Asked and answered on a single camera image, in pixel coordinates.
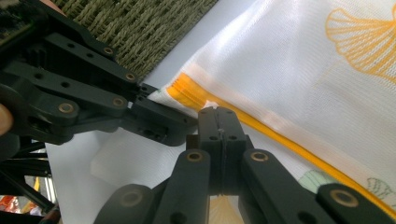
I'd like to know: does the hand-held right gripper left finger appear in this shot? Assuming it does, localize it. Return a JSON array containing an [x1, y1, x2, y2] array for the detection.
[[197, 105, 224, 196]]

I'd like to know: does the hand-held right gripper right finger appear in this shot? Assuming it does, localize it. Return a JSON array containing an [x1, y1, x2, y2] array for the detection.
[[219, 106, 250, 195]]

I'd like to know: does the green woven basket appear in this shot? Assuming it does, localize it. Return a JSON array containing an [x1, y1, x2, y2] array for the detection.
[[50, 0, 219, 83]]

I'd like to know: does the white leaf-print mesh laundry bag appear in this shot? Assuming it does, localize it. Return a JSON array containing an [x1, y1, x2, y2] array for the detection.
[[90, 0, 396, 224]]

